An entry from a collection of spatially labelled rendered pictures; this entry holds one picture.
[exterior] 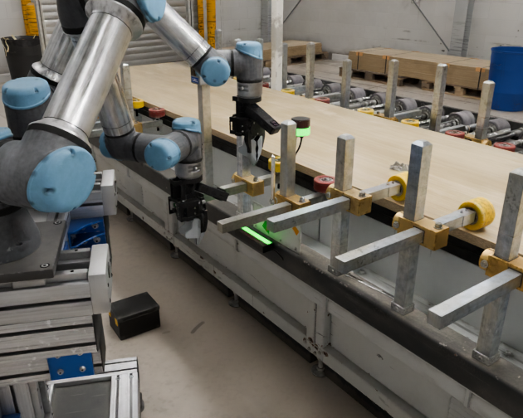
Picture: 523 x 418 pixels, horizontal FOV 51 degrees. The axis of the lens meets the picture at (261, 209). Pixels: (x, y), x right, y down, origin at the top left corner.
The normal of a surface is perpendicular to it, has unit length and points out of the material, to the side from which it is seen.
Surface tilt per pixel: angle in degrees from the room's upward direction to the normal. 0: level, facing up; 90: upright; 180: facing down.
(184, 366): 0
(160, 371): 0
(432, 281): 90
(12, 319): 90
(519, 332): 90
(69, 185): 95
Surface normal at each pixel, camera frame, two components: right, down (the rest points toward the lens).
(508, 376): 0.00, -0.92
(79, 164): 0.89, 0.26
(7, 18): 0.67, 0.29
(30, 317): 0.22, 0.39
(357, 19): -0.74, 0.26
